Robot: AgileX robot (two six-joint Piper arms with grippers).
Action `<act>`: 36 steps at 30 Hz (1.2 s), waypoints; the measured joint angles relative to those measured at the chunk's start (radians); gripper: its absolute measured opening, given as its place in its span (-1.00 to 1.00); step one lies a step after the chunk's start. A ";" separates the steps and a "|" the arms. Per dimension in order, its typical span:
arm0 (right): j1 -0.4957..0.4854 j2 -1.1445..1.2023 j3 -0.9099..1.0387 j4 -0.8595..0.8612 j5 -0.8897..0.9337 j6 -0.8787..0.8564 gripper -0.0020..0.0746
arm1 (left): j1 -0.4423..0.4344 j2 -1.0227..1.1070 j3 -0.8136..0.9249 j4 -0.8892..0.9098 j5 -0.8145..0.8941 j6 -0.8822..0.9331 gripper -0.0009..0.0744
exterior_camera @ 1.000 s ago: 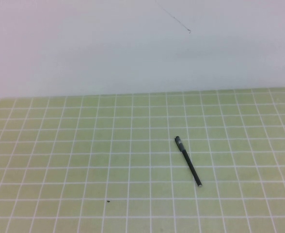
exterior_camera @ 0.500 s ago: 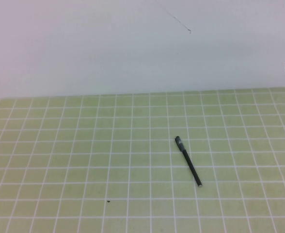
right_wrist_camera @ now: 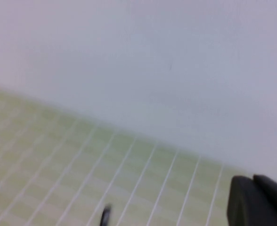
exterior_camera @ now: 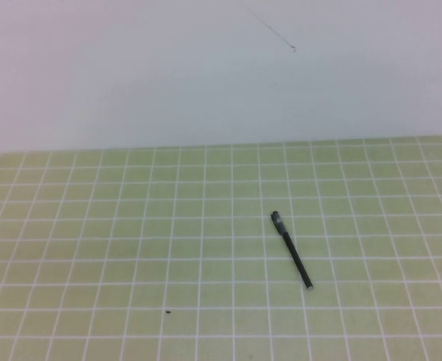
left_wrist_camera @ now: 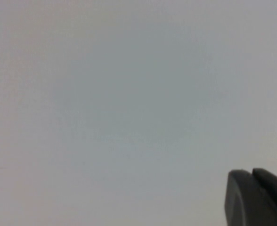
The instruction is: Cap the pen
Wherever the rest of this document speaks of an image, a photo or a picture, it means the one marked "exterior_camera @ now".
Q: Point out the clear pen cap black end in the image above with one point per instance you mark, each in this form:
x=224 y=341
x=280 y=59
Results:
x=276 y=222

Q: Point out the black pen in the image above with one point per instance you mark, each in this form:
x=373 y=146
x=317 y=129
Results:
x=298 y=261

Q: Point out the green grid cutting mat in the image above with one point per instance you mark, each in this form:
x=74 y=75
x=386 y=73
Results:
x=168 y=233

